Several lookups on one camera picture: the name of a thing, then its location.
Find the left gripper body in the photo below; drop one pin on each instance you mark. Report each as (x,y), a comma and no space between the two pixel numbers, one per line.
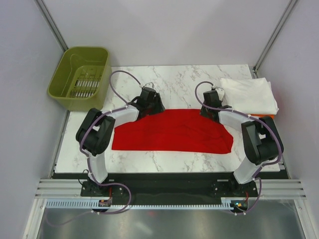
(156,106)

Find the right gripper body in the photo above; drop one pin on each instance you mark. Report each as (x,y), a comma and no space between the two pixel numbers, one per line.
(204,111)

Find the red t-shirt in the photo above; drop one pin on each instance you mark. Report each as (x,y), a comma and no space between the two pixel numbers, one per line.
(182,130)

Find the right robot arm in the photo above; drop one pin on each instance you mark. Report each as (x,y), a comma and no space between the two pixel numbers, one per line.
(260,136)

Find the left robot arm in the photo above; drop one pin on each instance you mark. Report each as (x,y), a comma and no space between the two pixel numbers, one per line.
(95,132)

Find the folded white t-shirt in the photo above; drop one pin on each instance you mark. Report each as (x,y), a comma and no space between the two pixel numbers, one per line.
(250,96)

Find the olive green plastic basket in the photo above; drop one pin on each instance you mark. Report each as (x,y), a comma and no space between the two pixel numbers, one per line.
(81,79)

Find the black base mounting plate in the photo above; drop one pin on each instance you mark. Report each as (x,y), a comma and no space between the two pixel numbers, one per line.
(164,188)

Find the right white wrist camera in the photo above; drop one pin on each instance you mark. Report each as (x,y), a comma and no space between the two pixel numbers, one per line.
(220,91)

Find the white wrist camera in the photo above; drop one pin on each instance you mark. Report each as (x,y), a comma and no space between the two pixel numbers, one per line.
(220,91)
(148,85)

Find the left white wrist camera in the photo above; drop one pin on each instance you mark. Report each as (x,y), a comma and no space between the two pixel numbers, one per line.
(148,85)

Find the white slotted cable duct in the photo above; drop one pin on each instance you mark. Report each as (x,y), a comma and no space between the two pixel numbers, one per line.
(99,205)

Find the right aluminium frame post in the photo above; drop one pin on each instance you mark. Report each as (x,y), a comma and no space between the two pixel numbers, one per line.
(275,34)

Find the aluminium frame post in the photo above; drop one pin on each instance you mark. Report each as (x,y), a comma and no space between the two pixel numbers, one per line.
(51,23)
(275,34)

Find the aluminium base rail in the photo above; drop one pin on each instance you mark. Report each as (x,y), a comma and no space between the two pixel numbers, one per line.
(58,189)

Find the left aluminium frame post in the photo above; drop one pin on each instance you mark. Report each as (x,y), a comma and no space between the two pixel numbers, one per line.
(51,23)

